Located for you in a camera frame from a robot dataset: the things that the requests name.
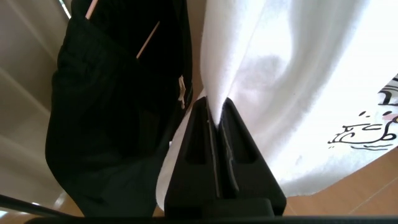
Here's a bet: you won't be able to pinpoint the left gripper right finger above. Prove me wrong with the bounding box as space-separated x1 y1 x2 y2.
218 97 287 218

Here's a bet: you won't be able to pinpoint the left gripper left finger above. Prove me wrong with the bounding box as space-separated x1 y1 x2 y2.
164 96 221 218

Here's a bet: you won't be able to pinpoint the black shorts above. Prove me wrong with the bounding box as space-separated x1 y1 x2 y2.
45 0 193 218

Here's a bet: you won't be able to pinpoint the white garment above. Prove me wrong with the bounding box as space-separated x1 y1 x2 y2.
155 0 398 211

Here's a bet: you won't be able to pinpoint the pink clothes hanger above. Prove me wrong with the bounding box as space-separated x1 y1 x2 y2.
85 0 161 60

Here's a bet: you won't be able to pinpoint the beige curtain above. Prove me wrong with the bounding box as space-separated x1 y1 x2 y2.
0 0 74 208

